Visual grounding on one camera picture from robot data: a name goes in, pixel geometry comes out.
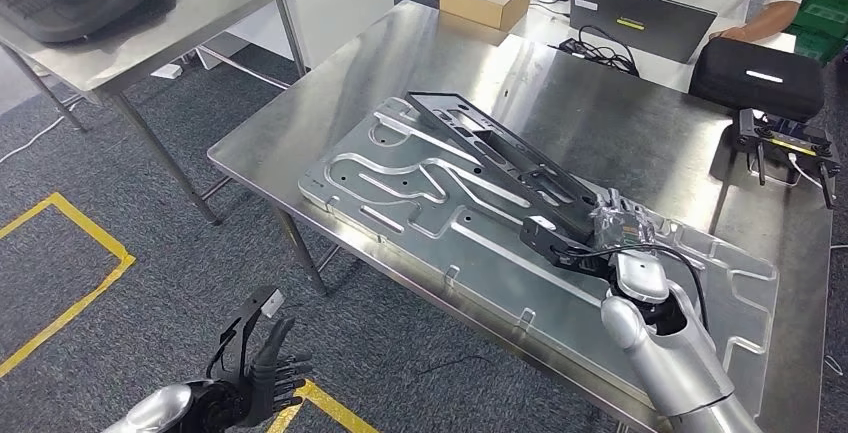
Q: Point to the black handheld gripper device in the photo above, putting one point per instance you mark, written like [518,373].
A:
[782,142]

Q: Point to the white power adapter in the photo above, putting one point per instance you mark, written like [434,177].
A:
[167,71]

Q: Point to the grey laptop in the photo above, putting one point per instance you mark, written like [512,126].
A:
[642,19]

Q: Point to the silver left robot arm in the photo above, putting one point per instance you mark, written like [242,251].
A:
[159,413]

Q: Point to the white desk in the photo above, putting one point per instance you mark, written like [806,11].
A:
[669,69]

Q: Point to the black plastic plate bracket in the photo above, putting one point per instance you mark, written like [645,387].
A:
[503,152]

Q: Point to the green plastic crate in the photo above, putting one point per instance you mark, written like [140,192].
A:
[821,19]

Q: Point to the black zip case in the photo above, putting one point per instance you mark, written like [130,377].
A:
[755,79]

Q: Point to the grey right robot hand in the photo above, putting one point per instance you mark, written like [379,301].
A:
[626,228]

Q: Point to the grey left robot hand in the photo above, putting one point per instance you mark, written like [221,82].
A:
[272,384]

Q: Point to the stamped sheet metal panel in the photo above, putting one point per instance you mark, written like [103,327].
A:
[430,231]

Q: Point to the steel workbench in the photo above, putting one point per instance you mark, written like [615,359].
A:
[596,105]

